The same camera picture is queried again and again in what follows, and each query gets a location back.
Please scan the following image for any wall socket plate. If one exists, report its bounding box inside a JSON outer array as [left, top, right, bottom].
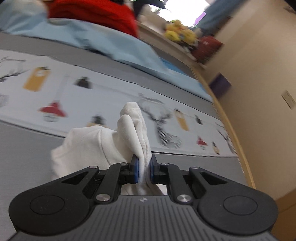
[[281, 90, 296, 109]]

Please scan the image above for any light blue blanket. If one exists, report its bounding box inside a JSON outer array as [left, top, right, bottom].
[[1, 1, 213, 102]]

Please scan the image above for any wooden bed frame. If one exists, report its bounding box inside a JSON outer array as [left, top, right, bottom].
[[137, 22, 256, 188]]

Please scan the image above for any purple box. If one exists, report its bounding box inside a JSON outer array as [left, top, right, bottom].
[[209, 73, 232, 98]]

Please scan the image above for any red garment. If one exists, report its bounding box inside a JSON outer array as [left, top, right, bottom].
[[48, 0, 138, 38]]

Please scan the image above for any white small garment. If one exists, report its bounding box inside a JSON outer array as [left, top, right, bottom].
[[51, 102, 162, 196]]

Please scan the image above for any dark red bag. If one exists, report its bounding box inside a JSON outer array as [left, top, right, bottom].
[[191, 36, 224, 64]]

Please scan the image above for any yellow plush toy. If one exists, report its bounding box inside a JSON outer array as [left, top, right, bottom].
[[164, 20, 198, 46]]

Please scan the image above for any grey patterned bed sheet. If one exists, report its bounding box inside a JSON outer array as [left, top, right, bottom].
[[1, 33, 246, 240]]

